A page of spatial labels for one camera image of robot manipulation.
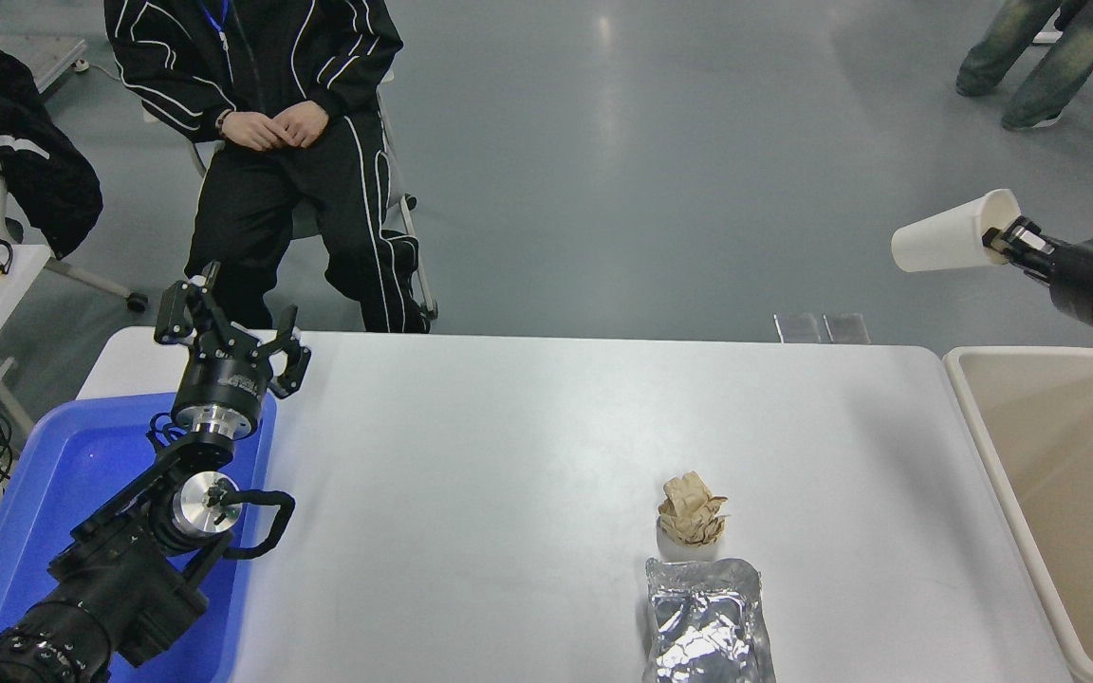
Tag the large pale bin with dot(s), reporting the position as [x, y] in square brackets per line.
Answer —
[1068, 493]

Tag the blue plastic tray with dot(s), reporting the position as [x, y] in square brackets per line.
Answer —
[53, 474]

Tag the seated person's left hand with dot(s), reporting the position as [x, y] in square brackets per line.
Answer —
[307, 121]

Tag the silver foil tray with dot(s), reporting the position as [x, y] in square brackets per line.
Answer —
[706, 621]

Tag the crumpled tan paper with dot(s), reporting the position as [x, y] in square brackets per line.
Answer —
[692, 512]

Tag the seated person's right hand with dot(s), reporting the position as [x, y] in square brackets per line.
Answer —
[252, 131]

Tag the standing person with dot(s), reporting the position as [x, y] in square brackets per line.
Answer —
[1049, 66]

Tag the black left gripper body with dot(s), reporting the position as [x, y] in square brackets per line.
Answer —
[224, 381]

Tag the grey floor platform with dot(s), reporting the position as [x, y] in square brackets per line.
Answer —
[48, 57]

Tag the seated person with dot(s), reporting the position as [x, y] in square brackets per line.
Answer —
[267, 209]

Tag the black jacket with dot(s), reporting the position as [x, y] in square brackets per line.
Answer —
[44, 180]

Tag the clear acrylic plate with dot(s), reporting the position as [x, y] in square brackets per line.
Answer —
[846, 328]
[798, 328]

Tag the white paper cup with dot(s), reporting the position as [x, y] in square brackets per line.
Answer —
[940, 242]

